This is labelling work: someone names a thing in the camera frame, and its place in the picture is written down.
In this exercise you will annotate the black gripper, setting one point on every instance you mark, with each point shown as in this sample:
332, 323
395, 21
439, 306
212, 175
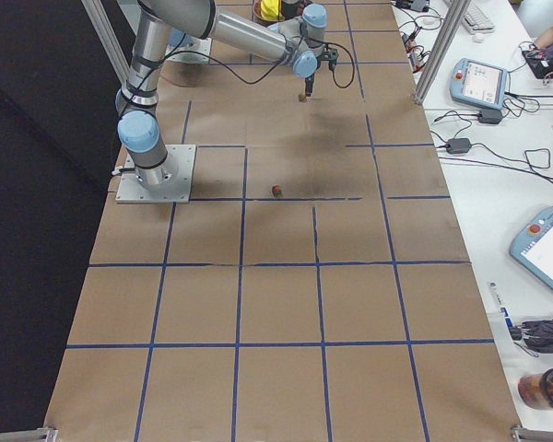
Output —
309, 83

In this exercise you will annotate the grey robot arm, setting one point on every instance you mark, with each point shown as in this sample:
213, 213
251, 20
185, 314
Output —
179, 30
291, 8

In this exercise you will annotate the yellow banana bunch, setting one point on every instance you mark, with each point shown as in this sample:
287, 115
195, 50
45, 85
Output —
269, 10

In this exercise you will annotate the brown wicker basket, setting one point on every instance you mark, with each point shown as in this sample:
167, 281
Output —
257, 12

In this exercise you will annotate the far teach pendant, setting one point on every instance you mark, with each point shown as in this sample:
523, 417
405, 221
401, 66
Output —
479, 84

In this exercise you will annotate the teach pendant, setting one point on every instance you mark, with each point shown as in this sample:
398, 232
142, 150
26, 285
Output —
479, 84
532, 247

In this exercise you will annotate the black power adapter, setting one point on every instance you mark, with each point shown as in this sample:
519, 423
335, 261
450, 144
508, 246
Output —
458, 146

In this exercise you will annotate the near teach pendant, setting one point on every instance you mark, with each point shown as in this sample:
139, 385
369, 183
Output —
532, 247

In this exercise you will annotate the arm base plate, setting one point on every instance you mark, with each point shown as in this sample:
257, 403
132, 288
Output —
188, 50
169, 183

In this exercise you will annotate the aluminium frame post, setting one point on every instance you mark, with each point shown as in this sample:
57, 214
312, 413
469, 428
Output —
455, 13

